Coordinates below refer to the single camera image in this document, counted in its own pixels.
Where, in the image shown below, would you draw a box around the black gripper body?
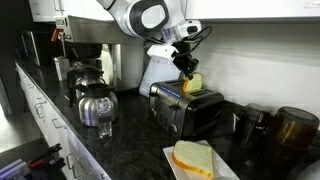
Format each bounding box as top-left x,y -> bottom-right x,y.
171,40 -> 200,73

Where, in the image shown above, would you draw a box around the bread slice with orange crust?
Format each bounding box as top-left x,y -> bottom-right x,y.
182,72 -> 205,95

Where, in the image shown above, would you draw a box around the silver black two-slot toaster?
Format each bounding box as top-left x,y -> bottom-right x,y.
148,79 -> 225,140

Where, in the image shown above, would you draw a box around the bread slice with pale face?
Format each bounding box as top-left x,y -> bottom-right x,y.
171,139 -> 215,180

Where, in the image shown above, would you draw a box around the white rectangular plate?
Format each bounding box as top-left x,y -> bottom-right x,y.
162,139 -> 241,180

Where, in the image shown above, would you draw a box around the white paper package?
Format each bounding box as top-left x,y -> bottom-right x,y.
137,54 -> 183,99

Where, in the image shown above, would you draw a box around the black mug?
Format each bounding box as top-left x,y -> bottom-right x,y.
232,102 -> 274,152

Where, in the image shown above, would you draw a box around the steel commercial coffee machine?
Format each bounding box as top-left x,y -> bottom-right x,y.
52,14 -> 146,93

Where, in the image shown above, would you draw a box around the clear cut-glass cup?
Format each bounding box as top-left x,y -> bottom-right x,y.
96,97 -> 114,140

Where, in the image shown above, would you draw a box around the steel carafe with black lid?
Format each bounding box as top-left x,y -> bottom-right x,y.
66,64 -> 106,100
68,82 -> 120,128

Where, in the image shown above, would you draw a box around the amber glass jar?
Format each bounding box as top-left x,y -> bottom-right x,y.
270,106 -> 320,153

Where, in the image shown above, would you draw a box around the white printed carton box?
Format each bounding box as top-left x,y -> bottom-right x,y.
53,55 -> 71,82

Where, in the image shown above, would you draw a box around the white base cabinet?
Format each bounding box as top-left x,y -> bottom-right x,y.
14,62 -> 112,180

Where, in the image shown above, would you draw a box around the black clamp with orange grip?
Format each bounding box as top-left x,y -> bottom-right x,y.
27,143 -> 67,170

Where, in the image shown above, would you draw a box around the black cart top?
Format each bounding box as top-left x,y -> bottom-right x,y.
0,137 -> 68,180

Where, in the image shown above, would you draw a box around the aluminium extrusion bars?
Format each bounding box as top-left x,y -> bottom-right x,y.
0,158 -> 33,180

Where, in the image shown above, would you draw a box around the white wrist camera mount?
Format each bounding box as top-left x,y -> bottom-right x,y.
146,44 -> 180,62

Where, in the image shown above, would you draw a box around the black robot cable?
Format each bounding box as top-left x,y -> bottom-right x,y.
181,25 -> 214,56

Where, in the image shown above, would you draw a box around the white upper wall cabinet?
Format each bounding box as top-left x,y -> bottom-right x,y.
28,0 -> 320,24

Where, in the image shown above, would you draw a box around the metal drawer handle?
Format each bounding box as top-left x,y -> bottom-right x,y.
34,97 -> 48,120
51,117 -> 68,130

